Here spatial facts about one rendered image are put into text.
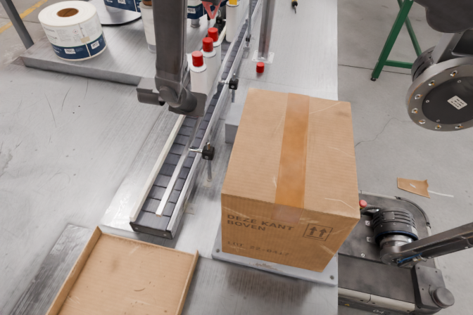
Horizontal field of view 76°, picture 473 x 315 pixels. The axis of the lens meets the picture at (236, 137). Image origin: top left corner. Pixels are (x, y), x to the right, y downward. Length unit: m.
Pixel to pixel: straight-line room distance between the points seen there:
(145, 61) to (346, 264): 1.20
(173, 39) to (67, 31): 0.75
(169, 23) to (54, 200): 0.61
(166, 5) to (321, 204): 0.42
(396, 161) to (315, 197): 1.76
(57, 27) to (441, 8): 1.15
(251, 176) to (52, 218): 0.58
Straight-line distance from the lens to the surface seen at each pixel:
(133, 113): 1.13
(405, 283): 1.59
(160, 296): 0.78
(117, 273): 0.82
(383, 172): 2.19
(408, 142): 2.46
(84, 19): 1.31
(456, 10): 0.49
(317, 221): 0.57
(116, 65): 1.29
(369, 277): 1.53
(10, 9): 2.82
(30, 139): 1.18
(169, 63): 0.65
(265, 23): 1.28
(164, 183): 0.85
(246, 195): 0.54
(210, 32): 1.02
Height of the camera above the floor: 1.58
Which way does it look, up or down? 48 degrees down
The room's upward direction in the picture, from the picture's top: 3 degrees clockwise
